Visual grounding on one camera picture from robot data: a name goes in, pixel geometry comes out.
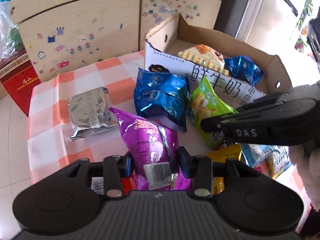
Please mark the beige cabinet with stickers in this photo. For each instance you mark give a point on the beige cabinet with stickers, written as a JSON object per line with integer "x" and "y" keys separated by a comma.
{"x": 63, "y": 35}

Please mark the yellow snack pack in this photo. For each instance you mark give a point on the yellow snack pack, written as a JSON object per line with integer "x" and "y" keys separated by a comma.
{"x": 220, "y": 156}

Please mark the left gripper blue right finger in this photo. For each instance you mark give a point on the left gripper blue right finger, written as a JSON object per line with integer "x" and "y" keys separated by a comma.
{"x": 184, "y": 161}

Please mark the red snack pack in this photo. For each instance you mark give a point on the red snack pack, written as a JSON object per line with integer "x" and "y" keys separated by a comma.
{"x": 129, "y": 184}

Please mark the croissant snack pack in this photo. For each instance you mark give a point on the croissant snack pack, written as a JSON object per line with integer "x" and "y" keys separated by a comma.
{"x": 205, "y": 56}

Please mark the orange white checkered tablecloth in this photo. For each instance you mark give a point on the orange white checkered tablecloth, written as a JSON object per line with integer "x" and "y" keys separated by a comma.
{"x": 49, "y": 128}

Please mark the blue foil snack pack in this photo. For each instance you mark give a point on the blue foil snack pack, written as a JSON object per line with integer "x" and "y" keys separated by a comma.
{"x": 162, "y": 94}
{"x": 244, "y": 69}

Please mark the purple snack pack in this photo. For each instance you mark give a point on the purple snack pack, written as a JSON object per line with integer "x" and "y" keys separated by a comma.
{"x": 153, "y": 148}

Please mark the green snack pack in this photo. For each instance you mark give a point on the green snack pack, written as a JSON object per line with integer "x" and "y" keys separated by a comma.
{"x": 204, "y": 103}

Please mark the red gift box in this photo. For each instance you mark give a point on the red gift box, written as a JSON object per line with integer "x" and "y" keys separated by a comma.
{"x": 18, "y": 78}

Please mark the cardboard milk box tray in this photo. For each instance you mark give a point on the cardboard milk box tray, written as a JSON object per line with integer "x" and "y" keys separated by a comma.
{"x": 175, "y": 46}

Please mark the silver foil snack pack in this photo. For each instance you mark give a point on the silver foil snack pack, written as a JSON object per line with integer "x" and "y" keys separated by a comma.
{"x": 89, "y": 114}

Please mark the white gloved right hand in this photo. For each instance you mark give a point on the white gloved right hand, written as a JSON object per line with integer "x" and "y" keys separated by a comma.
{"x": 308, "y": 169}

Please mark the clear plastic bag with greens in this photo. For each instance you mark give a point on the clear plastic bag with greens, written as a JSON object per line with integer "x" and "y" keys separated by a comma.
{"x": 11, "y": 42}

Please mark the white blue America snack pack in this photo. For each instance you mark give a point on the white blue America snack pack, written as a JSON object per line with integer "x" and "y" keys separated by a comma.
{"x": 278, "y": 161}

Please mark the light blue snack pack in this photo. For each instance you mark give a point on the light blue snack pack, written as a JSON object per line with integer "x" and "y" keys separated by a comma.
{"x": 254, "y": 154}

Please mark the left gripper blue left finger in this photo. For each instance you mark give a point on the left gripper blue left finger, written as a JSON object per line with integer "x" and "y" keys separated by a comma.
{"x": 128, "y": 165}

